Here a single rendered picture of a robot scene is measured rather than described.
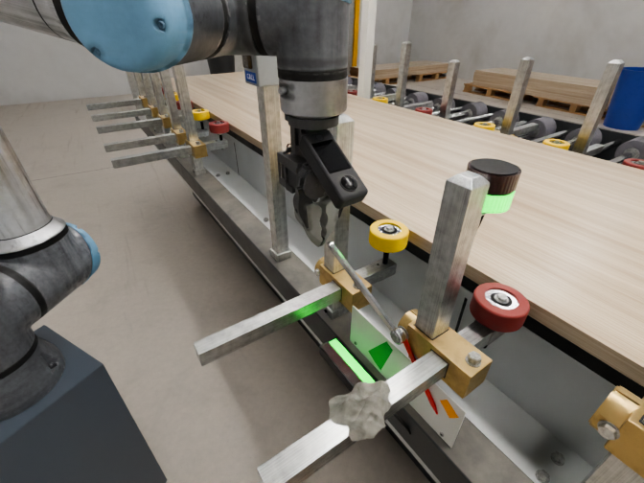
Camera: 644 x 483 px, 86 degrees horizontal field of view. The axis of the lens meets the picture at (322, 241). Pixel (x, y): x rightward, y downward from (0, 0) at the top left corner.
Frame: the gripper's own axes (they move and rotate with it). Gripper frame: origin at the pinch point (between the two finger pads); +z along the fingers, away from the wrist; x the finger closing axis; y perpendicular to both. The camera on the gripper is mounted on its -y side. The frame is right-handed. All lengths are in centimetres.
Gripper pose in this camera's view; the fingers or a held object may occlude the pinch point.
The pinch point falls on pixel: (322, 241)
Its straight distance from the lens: 56.7
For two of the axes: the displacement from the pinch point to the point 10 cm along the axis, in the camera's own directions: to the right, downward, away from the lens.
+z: 0.0, 8.3, 5.5
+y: -5.6, -4.6, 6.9
